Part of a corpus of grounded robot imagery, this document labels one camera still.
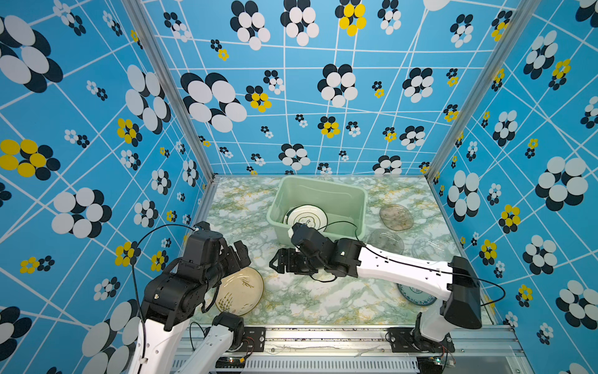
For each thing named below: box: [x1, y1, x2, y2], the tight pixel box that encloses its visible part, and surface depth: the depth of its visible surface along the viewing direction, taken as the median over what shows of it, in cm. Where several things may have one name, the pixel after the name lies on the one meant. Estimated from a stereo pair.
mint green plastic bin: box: [266, 175, 368, 247], surface depth 97 cm
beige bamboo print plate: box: [214, 266, 264, 317], surface depth 84 cm
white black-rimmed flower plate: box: [281, 204, 329, 238], surface depth 103 cm
